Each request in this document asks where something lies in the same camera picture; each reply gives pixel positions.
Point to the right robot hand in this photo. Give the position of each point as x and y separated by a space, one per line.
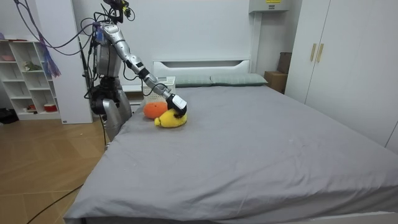
178 104

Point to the yellow fruit soft toy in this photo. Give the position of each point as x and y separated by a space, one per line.
169 121

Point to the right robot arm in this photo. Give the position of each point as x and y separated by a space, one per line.
124 51

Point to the white plastic basket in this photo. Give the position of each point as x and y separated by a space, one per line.
169 81

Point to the orange fruit soft toy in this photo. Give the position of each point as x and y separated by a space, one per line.
154 109

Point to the white nightstand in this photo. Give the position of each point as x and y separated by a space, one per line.
133 93

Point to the green pillow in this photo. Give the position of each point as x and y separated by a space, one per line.
239 79

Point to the robot legs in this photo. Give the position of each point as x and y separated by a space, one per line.
112 115

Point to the grey bed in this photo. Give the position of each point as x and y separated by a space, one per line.
248 140

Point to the robot body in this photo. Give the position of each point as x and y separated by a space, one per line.
107 59

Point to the light cardboard box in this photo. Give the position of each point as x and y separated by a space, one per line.
275 81

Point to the tall white cabinet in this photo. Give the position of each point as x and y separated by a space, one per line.
70 93

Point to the dark brown cardboard box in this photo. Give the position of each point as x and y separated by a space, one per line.
284 62

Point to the red bowl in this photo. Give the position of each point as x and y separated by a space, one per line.
50 108

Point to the white shelf unit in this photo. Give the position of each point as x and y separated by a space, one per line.
28 85

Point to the green soft toy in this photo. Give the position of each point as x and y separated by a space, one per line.
31 66

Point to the black bag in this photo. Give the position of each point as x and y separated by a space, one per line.
7 115

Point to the white wardrobe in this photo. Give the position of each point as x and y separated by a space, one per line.
348 62

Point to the pink bowl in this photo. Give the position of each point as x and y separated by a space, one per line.
7 58

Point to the grey wall box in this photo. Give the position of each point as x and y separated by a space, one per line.
269 6

